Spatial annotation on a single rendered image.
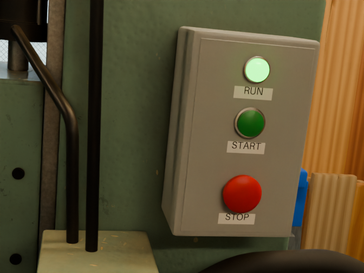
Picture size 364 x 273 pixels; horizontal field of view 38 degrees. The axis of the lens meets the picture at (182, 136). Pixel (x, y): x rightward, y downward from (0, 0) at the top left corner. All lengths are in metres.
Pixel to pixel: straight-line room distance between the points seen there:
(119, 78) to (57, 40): 0.07
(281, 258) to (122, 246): 0.14
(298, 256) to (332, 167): 1.41
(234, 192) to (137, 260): 0.09
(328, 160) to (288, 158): 1.45
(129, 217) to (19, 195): 0.10
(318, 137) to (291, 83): 1.43
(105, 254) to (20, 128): 0.14
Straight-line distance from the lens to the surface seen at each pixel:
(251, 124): 0.39
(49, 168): 0.49
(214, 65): 0.38
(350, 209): 1.80
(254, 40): 0.39
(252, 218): 0.42
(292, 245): 1.35
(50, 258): 0.42
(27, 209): 0.51
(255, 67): 0.38
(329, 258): 0.49
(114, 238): 0.45
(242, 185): 0.40
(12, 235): 0.52
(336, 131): 1.85
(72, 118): 0.42
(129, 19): 0.43
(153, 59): 0.44
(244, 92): 0.39
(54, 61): 0.47
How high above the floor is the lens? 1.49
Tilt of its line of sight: 13 degrees down
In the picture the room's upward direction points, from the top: 6 degrees clockwise
